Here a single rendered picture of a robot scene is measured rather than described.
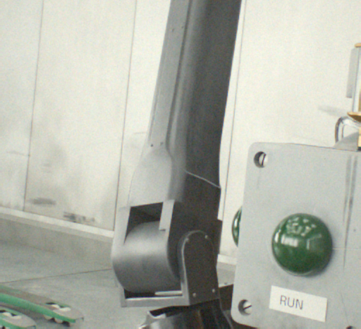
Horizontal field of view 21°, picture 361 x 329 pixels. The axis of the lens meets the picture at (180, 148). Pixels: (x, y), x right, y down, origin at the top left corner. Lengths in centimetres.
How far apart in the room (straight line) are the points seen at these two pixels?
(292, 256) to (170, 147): 34
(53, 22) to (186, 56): 714
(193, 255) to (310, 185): 30
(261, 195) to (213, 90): 35
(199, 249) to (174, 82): 14
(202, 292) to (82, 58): 696
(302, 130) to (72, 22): 230
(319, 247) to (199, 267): 32
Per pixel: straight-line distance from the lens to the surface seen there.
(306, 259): 44
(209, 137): 79
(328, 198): 45
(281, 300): 46
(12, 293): 583
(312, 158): 45
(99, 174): 750
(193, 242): 74
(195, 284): 74
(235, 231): 48
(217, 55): 81
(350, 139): 54
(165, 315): 76
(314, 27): 646
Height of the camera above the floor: 135
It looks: 3 degrees down
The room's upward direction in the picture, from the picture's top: 6 degrees clockwise
